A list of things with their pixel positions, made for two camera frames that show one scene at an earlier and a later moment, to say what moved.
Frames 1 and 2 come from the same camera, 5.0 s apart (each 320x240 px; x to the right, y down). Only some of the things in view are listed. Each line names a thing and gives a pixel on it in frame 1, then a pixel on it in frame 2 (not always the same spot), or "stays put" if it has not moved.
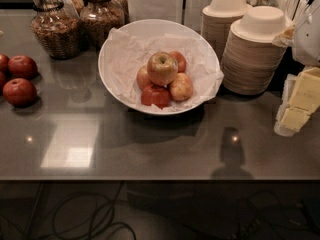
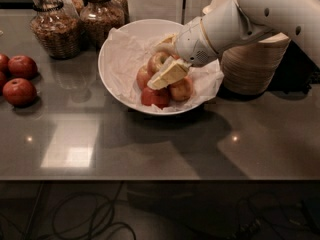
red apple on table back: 22,66 stays put
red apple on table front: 19,92 stays put
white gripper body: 308,37 to 192,44
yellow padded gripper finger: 300,99 to 172,70
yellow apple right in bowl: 181,87 stays put
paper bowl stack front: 251,59 stays put
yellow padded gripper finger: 285,38 to 169,41
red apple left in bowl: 142,77 stays put
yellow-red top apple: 162,68 stays put
